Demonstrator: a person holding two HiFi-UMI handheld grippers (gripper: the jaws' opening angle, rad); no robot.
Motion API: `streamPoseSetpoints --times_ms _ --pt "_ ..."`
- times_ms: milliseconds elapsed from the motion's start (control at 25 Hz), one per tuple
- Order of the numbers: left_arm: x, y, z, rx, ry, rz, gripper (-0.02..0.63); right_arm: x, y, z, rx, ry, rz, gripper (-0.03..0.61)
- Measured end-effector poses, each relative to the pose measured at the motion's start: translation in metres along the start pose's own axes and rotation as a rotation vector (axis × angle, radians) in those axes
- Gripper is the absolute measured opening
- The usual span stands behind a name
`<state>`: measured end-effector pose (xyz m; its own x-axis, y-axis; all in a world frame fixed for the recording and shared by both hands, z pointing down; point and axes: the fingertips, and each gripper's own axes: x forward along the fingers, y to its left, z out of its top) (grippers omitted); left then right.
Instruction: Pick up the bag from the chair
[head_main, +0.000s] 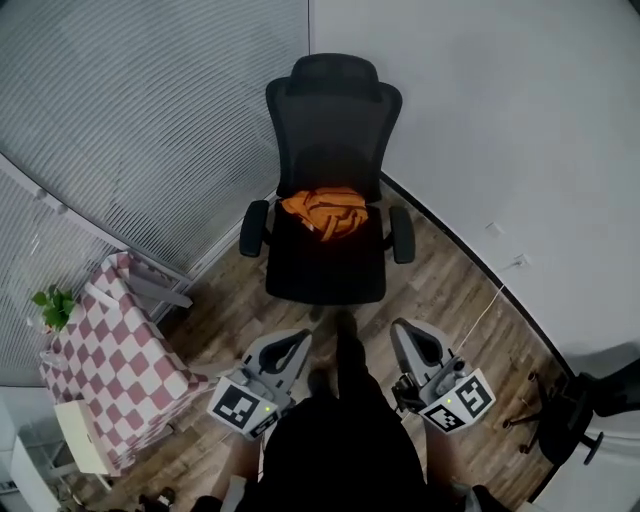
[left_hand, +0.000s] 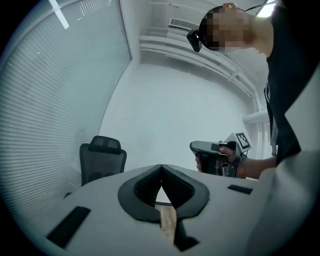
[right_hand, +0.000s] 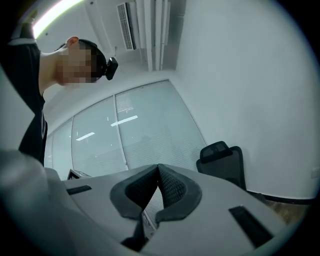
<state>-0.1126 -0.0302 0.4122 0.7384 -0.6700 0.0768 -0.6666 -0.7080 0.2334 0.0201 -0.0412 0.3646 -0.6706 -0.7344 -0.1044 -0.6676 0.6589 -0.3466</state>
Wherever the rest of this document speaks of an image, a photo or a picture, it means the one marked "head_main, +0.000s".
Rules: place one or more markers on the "white box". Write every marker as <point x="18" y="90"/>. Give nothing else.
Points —
<point x="82" y="435"/>

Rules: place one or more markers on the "black mesh office chair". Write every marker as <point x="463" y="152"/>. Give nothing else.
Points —
<point x="325" y="270"/>

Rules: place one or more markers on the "person's right forearm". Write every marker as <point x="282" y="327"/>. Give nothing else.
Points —
<point x="440" y="455"/>

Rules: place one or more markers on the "black swivel chair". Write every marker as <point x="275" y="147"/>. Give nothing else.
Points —
<point x="570" y="415"/>

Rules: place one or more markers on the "person's left forearm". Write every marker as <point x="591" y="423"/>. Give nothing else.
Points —
<point x="240" y="460"/>

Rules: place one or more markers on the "table with checkered cloth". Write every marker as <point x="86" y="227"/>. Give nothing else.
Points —
<point x="160" y="292"/>

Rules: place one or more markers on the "orange backpack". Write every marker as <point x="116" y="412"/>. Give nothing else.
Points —
<point x="325" y="212"/>

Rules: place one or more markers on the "red white checkered tablecloth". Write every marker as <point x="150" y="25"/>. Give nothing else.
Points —
<point x="120" y="360"/>

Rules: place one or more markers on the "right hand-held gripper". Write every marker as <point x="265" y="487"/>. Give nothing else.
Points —
<point x="472" y="395"/>

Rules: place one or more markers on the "white wall socket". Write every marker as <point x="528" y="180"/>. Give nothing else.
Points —
<point x="495" y="229"/>
<point x="521" y="261"/>

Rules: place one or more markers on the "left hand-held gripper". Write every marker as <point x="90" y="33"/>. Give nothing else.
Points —
<point x="235" y="405"/>

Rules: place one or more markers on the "person's black trouser leg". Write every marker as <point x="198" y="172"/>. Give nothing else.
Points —
<point x="352" y="355"/>

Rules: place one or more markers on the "person's black shirt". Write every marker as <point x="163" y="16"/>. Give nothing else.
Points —
<point x="340" y="460"/>

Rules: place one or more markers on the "green potted plant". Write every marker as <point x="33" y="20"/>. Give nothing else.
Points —
<point x="56" y="306"/>

